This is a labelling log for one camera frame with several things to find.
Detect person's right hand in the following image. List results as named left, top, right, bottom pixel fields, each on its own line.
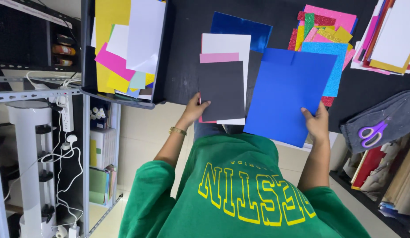
left=301, top=101, right=330, bottom=142

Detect person's left hand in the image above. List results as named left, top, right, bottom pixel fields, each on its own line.
left=176, top=93, right=211, bottom=132

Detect dark grey paper sheet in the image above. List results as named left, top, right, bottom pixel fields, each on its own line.
left=198, top=61, right=246, bottom=122

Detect blue foam sheet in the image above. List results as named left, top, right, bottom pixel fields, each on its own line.
left=243, top=48, right=338, bottom=149

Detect pink paper sheet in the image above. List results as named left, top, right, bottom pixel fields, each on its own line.
left=199, top=52, right=240, bottom=64

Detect white paper sheet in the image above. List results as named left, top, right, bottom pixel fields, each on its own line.
left=201, top=33, right=252, bottom=126

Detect blue jeans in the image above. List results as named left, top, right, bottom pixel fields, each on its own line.
left=193, top=120, right=227, bottom=142

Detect purple scissors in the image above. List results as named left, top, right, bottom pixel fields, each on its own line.
left=358, top=117, right=391, bottom=149

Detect light blue glitter sheet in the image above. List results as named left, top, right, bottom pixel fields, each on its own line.
left=300, top=42, right=348, bottom=98

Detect grey denim cloth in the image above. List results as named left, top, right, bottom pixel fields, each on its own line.
left=340, top=89, right=410, bottom=154

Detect black paper sheet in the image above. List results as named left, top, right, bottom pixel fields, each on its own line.
left=245, top=50, right=264, bottom=117

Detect black box of paper scraps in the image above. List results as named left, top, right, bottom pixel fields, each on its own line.
left=329, top=132, right=410, bottom=236

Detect black tray of coloured papers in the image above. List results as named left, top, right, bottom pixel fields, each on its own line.
left=81, top=0, right=175, bottom=110

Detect green printed sweatshirt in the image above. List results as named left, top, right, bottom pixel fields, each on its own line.
left=118, top=133, right=371, bottom=238

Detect shiny metallic blue sheet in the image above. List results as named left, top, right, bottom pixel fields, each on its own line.
left=210, top=11, right=273, bottom=54

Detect pile of coloured glitter sheets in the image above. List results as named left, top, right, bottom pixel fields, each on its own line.
left=287, top=4, right=358, bottom=107

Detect stack of mixed paper sheets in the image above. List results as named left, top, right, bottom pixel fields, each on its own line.
left=350, top=0, right=410, bottom=75

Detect white power strip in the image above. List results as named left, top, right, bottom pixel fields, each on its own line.
left=57, top=95, right=75, bottom=133

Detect white cylindrical machine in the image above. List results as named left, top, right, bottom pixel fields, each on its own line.
left=6, top=100, right=57, bottom=238

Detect grey metal shelf rack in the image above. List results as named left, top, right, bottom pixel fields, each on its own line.
left=0, top=0, right=124, bottom=238

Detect gold wrist bracelet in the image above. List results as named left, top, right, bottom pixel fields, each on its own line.
left=168, top=126, right=188, bottom=137

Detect white cables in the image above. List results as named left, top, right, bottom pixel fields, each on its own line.
left=4, top=71, right=84, bottom=238

